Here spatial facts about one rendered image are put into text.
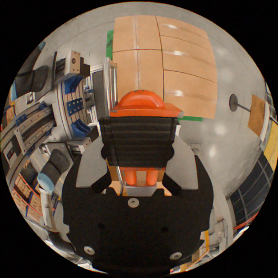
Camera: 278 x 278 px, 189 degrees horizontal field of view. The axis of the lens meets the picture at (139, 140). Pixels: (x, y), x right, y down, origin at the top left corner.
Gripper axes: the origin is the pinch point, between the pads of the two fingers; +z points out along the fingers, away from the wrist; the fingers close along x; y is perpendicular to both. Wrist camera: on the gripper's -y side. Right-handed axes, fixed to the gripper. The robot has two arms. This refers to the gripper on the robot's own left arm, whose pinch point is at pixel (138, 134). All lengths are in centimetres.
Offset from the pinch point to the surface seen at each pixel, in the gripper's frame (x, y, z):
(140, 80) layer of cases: 0, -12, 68
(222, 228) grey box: 90, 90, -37
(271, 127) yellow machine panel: 732, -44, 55
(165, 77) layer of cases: 20, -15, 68
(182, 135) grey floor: 69, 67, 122
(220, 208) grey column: 95, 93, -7
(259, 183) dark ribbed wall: 1060, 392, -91
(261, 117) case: 174, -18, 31
